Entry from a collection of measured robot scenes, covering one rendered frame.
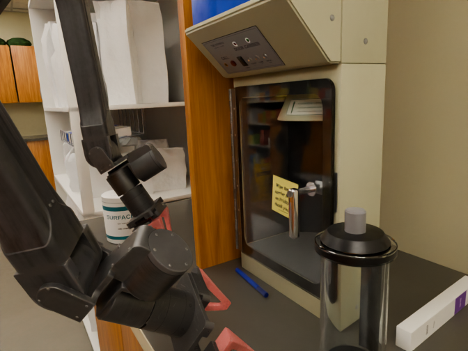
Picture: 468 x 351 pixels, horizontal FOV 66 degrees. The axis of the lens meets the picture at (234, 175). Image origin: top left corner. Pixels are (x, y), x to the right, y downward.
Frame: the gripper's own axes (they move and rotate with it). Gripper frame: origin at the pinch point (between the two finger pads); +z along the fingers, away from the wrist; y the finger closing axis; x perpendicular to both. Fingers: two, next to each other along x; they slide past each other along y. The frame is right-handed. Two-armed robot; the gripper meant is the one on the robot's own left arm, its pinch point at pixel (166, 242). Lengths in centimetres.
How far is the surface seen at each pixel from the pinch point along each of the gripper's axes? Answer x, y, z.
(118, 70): 11, 89, -57
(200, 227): -6.1, 7.7, 3.2
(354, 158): -43.1, -15.5, 0.2
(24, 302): 182, 147, 22
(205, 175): -14.0, 9.3, -7.3
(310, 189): -34.2, -14.9, 1.4
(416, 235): -52, 16, 38
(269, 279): -15.7, -1.8, 19.5
